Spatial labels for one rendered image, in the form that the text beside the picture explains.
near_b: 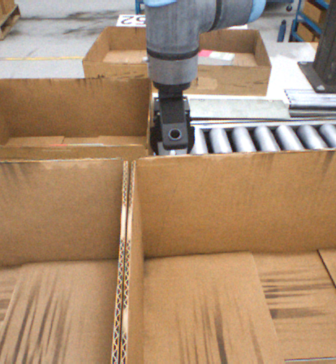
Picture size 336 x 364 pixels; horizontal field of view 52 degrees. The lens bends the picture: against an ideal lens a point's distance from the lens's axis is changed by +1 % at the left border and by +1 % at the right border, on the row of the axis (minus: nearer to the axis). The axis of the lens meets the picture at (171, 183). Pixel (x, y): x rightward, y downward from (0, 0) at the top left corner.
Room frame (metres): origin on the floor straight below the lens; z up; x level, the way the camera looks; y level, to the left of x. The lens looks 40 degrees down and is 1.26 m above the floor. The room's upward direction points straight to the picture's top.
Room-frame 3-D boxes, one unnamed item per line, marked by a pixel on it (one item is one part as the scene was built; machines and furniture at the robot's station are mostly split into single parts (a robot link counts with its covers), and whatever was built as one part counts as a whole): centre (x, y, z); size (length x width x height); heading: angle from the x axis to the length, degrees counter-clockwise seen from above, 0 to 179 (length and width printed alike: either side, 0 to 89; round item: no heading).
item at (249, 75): (1.24, -0.19, 0.80); 0.38 x 0.28 x 0.10; 176
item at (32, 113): (0.65, 0.24, 0.83); 0.39 x 0.29 x 0.17; 91
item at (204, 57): (1.31, -0.17, 0.77); 0.13 x 0.07 x 0.04; 69
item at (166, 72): (0.60, 0.00, 1.02); 0.10 x 0.09 x 0.05; 94
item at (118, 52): (1.27, 0.13, 0.80); 0.38 x 0.28 x 0.10; 176
